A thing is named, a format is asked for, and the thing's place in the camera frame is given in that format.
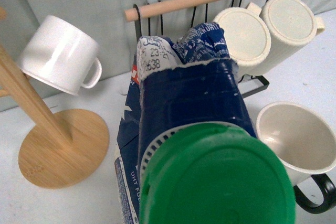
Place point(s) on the blue white milk carton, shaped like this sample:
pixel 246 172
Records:
pixel 187 149

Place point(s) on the cream ribbed mug left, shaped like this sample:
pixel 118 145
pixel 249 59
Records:
pixel 247 36

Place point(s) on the cream ribbed mug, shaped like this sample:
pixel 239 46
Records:
pixel 292 25
pixel 247 36

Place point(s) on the wooden mug tree stand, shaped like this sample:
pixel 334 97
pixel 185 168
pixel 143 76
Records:
pixel 62 148

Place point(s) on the white mug on tree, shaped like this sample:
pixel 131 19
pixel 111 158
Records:
pixel 62 56

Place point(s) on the cream ribbed mug right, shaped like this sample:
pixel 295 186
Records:
pixel 292 25

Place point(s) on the cream mug black handle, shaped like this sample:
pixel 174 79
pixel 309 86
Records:
pixel 305 144

